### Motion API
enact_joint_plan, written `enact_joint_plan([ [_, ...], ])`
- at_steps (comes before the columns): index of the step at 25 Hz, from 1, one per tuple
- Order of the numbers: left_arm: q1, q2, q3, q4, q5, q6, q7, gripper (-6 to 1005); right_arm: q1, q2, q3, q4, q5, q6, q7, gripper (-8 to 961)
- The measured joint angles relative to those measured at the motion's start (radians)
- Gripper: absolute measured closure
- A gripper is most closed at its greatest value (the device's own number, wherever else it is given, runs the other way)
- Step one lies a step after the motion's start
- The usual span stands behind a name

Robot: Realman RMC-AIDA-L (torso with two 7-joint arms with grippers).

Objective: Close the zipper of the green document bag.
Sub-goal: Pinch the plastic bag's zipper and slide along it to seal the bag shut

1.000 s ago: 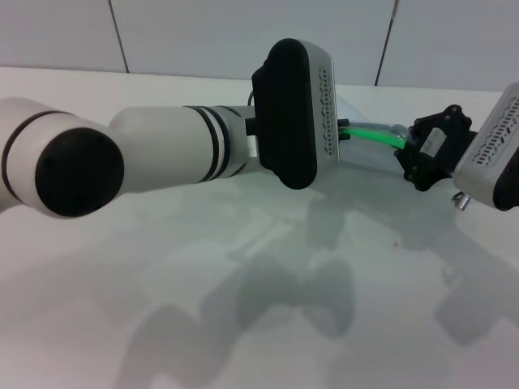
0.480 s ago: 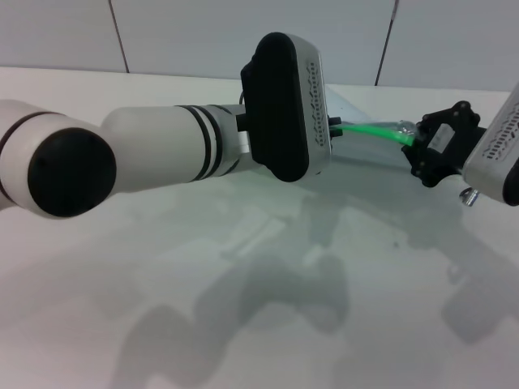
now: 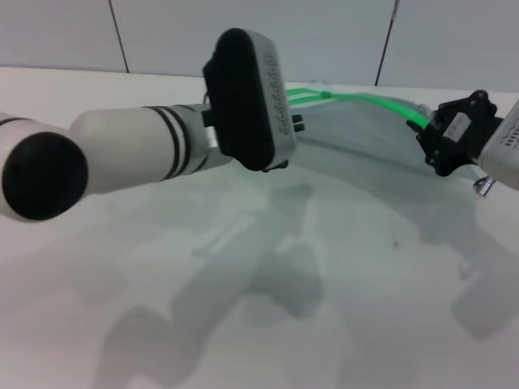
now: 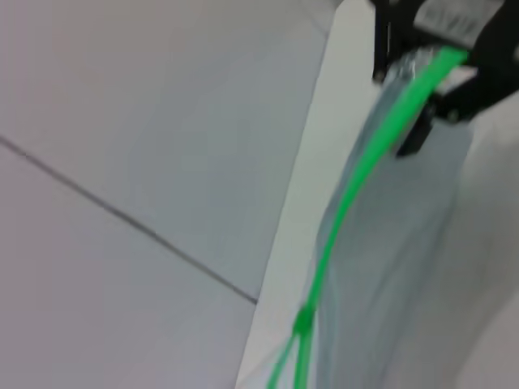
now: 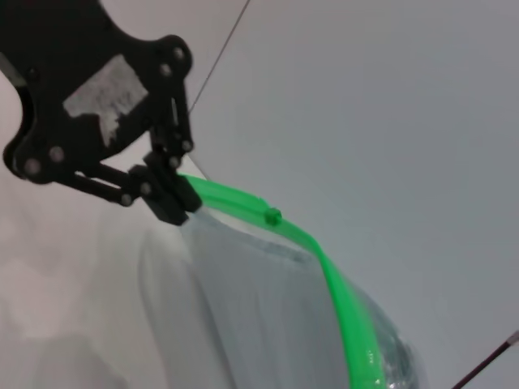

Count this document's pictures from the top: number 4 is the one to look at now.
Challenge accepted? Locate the green zip slider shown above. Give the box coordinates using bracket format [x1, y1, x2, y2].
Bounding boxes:
[292, 306, 318, 336]

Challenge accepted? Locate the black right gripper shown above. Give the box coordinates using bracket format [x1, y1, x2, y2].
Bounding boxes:
[367, 0, 519, 160]

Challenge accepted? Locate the clear document bag green zip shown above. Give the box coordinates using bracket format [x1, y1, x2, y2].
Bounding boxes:
[234, 44, 478, 389]

